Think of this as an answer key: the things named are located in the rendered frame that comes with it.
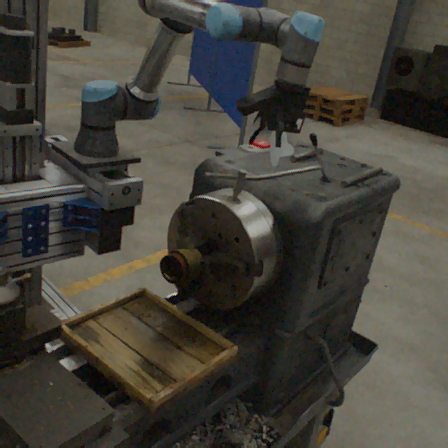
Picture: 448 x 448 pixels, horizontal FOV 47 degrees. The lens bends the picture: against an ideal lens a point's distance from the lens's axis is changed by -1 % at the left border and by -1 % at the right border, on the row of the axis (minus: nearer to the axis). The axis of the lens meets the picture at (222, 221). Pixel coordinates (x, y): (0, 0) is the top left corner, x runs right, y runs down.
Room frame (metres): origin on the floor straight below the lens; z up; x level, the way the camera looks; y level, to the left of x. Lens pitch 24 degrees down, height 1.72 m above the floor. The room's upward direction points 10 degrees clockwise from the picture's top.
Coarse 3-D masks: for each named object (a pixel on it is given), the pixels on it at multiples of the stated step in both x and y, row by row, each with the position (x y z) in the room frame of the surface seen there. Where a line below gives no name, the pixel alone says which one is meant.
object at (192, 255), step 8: (184, 248) 1.17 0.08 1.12; (192, 248) 1.17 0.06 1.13; (168, 256) 1.13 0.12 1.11; (176, 256) 1.13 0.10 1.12; (184, 256) 1.14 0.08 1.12; (192, 256) 1.15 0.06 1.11; (200, 256) 1.18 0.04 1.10; (160, 264) 1.14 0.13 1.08; (168, 264) 1.16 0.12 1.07; (176, 264) 1.11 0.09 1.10; (184, 264) 1.12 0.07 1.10; (192, 264) 1.13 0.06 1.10; (200, 264) 1.15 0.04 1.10; (168, 272) 1.15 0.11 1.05; (176, 272) 1.17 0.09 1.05; (184, 272) 1.11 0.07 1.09; (192, 272) 1.13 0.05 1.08; (200, 272) 1.15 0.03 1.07; (168, 280) 1.12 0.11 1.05; (176, 280) 1.11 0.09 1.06; (184, 280) 1.13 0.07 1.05; (192, 280) 1.15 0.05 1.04
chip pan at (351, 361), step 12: (336, 360) 1.61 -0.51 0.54; (348, 360) 1.62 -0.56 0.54; (360, 360) 1.63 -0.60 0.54; (336, 372) 1.54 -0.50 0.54; (348, 372) 1.55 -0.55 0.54; (324, 384) 1.46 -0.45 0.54; (312, 396) 1.39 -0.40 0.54; (300, 408) 1.32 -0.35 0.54; (276, 420) 1.25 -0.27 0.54; (288, 420) 1.26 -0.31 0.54
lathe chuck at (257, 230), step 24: (216, 192) 1.31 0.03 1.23; (216, 216) 1.24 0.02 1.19; (240, 216) 1.20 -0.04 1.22; (168, 240) 1.33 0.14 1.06; (216, 240) 1.23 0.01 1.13; (240, 240) 1.19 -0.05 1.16; (264, 240) 1.20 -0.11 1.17; (264, 264) 1.18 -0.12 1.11; (216, 288) 1.21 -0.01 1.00; (240, 288) 1.17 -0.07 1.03; (264, 288) 1.22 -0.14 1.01
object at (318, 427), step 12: (312, 336) 1.34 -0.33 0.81; (324, 348) 1.32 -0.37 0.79; (336, 384) 1.34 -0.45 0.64; (336, 396) 1.56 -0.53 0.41; (324, 408) 1.48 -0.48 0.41; (312, 420) 1.43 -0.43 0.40; (324, 420) 1.47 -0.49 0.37; (300, 432) 1.45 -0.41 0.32; (312, 432) 1.43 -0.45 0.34; (324, 432) 1.53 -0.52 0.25; (288, 444) 1.46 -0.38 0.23; (300, 444) 1.44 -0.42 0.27; (312, 444) 1.46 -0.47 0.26
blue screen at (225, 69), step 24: (240, 0) 7.16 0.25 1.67; (264, 0) 6.13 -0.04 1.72; (192, 48) 9.99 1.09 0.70; (216, 48) 8.07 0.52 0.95; (240, 48) 6.80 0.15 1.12; (192, 72) 9.71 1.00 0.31; (216, 72) 7.87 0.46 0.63; (240, 72) 6.62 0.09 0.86; (216, 96) 7.65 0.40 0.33; (240, 96) 6.45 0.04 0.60; (240, 120) 6.28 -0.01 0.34; (240, 144) 6.13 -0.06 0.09
